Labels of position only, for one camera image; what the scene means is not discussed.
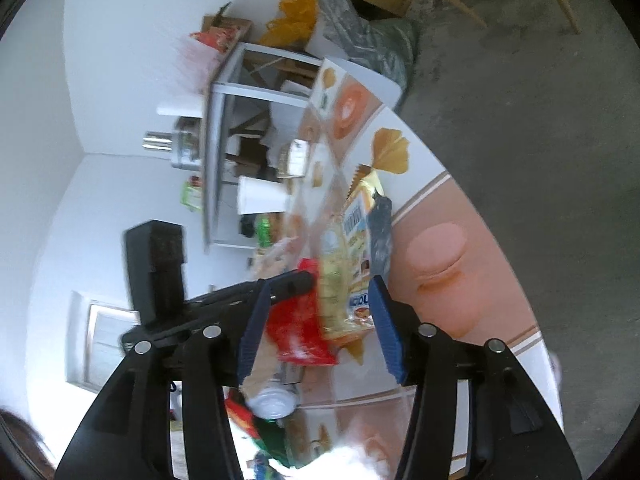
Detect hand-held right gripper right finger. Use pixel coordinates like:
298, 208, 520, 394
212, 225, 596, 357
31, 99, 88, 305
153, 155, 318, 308
369, 275, 583, 480

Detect green packet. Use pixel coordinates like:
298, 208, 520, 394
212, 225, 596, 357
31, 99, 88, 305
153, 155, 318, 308
181, 179, 204, 211

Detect white plastic bottle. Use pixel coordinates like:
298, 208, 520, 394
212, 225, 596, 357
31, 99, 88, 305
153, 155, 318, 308
240, 340, 300, 420

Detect small green packets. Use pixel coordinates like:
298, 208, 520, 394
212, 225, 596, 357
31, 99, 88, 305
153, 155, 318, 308
255, 214, 275, 247

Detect white paper cup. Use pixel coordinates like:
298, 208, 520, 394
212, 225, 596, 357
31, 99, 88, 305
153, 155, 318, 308
237, 176, 287, 216

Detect ginkgo patterned tablecloth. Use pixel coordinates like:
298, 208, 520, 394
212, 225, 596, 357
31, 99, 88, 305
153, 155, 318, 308
240, 57, 563, 480

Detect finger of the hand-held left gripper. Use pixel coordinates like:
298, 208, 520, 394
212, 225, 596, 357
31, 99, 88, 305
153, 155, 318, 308
265, 269, 321, 307

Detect grey plastic bag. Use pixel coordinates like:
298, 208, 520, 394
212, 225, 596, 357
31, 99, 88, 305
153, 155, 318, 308
317, 0, 422, 92

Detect yellow plastic bag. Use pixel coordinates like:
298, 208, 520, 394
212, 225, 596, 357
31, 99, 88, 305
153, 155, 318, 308
260, 0, 321, 49

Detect steel pot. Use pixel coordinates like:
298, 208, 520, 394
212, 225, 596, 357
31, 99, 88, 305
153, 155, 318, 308
170, 130, 199, 169

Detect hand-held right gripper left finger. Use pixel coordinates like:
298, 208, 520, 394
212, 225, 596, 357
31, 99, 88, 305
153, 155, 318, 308
54, 277, 273, 480

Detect white frame desk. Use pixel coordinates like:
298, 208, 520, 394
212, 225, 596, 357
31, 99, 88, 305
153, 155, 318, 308
157, 42, 326, 251

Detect white fluffy robe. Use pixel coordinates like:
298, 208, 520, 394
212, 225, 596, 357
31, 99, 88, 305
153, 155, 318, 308
270, 442, 393, 480

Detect yellow snack packet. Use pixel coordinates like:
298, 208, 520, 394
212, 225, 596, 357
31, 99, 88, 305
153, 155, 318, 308
315, 164, 396, 343

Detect white door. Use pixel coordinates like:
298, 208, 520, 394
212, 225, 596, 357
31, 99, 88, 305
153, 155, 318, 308
67, 290, 143, 396

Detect red snack packet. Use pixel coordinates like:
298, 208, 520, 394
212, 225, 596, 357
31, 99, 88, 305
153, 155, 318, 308
265, 259, 339, 366

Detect pink plastic bag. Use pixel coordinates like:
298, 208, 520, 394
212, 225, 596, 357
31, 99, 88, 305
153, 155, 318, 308
175, 35, 223, 97

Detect steel utensil holder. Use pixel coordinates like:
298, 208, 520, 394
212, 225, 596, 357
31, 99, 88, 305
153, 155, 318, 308
144, 131, 174, 152

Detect white paper roll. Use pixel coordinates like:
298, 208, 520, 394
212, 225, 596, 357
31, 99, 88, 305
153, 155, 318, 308
158, 94, 207, 118

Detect small carton box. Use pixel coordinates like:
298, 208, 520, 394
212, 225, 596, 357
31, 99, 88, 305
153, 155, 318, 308
277, 140, 309, 179

